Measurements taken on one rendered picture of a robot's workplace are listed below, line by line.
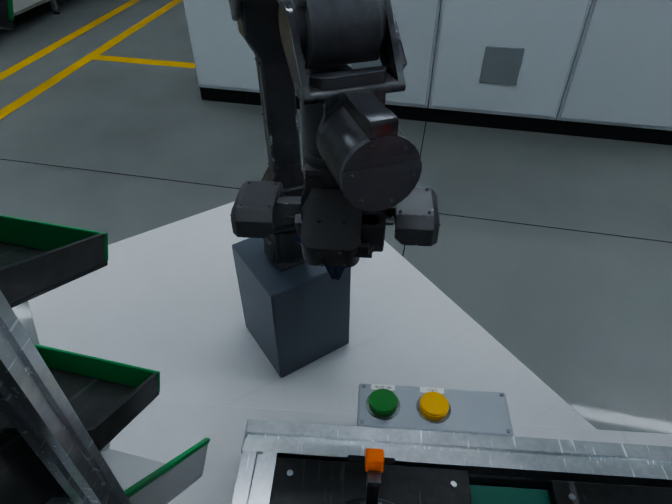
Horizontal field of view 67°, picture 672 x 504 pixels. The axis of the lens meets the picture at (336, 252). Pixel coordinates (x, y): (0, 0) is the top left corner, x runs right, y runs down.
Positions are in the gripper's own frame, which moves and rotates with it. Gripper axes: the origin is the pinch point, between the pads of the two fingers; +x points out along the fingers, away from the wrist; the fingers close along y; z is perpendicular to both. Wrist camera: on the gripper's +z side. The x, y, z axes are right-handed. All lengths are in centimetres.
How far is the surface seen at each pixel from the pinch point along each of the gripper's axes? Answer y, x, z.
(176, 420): -25.6, 39.4, -2.9
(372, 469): 4.8, 19.2, 12.6
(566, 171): 116, 125, -224
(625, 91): 150, 93, -262
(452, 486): 14.8, 28.4, 9.4
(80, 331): -49, 39, -19
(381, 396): 6.1, 28.3, -2.4
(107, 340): -43, 39, -18
